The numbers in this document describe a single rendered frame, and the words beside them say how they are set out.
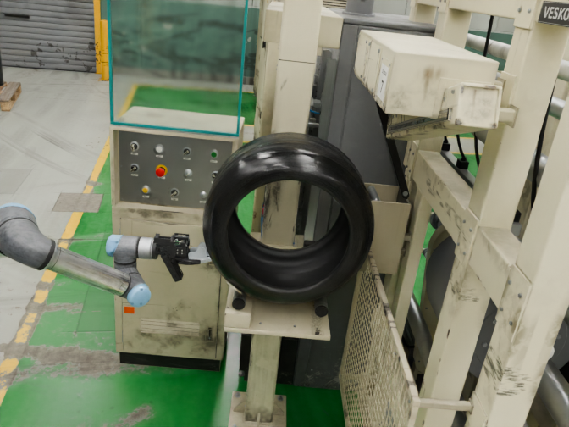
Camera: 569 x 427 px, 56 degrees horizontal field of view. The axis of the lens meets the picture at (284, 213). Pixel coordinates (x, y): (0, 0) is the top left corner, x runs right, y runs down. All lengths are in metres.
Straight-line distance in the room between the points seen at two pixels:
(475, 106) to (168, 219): 1.60
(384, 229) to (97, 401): 1.60
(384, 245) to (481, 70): 0.92
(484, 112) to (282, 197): 0.98
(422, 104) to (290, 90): 0.70
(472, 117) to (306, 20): 0.81
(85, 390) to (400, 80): 2.16
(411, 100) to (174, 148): 1.34
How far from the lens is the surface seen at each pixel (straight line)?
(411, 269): 2.15
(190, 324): 2.74
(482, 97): 1.27
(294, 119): 1.93
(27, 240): 1.65
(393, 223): 2.03
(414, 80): 1.31
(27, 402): 2.88
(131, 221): 2.52
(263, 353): 2.39
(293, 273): 1.99
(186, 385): 2.85
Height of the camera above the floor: 1.90
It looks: 23 degrees down
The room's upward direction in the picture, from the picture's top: 6 degrees clockwise
